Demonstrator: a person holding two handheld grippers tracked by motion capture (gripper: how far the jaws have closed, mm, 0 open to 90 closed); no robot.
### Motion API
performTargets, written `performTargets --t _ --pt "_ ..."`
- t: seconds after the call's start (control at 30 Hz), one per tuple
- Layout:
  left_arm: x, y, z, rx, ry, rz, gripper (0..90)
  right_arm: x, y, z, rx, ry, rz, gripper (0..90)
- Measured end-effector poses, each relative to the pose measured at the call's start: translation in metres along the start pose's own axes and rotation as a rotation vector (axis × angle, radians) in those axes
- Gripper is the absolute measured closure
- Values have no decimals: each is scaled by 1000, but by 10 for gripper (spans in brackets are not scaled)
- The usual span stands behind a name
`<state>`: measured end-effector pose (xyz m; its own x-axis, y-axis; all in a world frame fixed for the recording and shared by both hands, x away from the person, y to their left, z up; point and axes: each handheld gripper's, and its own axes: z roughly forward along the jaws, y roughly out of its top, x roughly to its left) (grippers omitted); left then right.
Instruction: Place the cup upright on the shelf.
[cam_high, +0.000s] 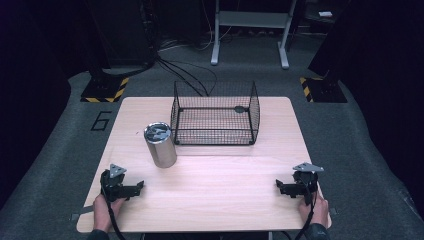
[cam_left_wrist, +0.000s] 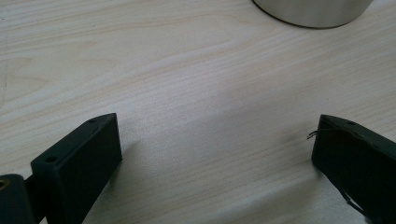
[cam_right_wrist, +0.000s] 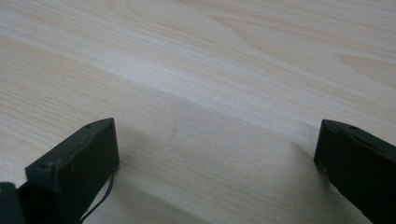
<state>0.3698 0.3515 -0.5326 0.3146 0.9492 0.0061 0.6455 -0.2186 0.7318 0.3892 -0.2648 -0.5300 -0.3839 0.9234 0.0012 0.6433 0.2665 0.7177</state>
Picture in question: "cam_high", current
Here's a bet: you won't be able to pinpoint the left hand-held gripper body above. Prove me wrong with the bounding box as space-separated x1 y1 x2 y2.
99 163 135 203

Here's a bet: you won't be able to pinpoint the black wire mesh basket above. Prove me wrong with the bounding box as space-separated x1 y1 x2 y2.
170 80 261 147

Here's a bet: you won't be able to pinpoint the black cabinet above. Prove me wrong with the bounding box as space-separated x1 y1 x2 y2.
83 0 158 78

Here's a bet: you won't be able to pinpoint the grey tape strip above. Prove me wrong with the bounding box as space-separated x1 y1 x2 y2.
70 205 95 222

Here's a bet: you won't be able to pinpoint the black yellow striped stand base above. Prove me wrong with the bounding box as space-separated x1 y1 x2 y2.
80 76 130 104
298 76 348 104

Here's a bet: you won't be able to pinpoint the person's left hand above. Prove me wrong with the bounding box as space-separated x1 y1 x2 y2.
92 193 127 233

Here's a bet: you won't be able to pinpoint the person's right hand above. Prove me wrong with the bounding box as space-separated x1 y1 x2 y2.
297 192 330 228

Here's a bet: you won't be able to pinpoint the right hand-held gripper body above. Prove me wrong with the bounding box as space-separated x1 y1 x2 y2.
289 161 325 201

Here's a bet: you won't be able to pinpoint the silver metal can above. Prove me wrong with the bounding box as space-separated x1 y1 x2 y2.
143 121 178 169

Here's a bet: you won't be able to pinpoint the white metal stand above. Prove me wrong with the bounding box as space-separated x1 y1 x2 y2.
210 0 298 70

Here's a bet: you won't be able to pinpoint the black floor cables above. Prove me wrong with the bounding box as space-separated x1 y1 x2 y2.
155 54 218 98

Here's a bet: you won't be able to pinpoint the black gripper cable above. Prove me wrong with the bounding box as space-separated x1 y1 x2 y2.
293 186 318 240
101 186 127 240

